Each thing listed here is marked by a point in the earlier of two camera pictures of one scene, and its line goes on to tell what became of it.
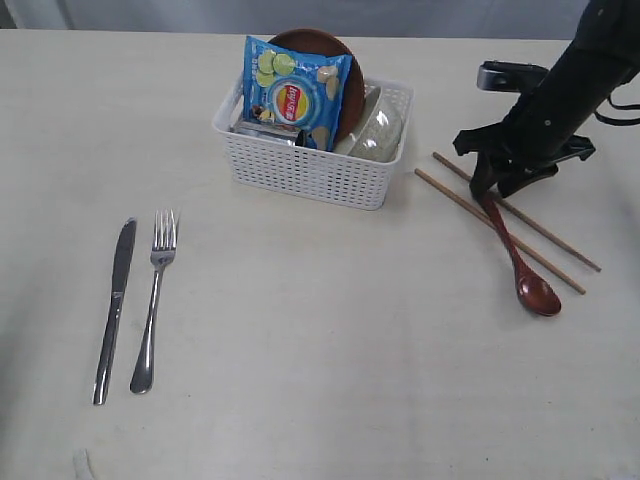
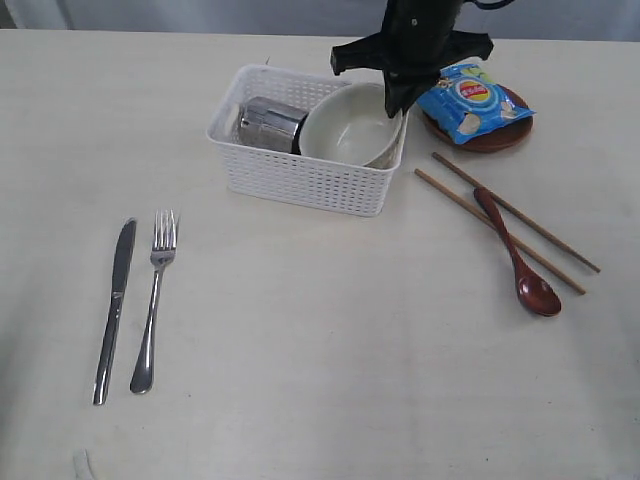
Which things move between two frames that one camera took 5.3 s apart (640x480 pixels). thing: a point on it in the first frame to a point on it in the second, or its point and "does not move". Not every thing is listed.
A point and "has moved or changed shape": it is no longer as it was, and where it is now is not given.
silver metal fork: x=163 y=249 does not move
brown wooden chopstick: x=519 y=245 does not move
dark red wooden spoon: x=534 y=293 does not move
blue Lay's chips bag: x=297 y=90 to x=468 y=103
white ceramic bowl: x=379 y=133 has moved or changed shape
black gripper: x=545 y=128 to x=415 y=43
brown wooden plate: x=316 y=41 has moved or changed shape
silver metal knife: x=124 y=263 does not move
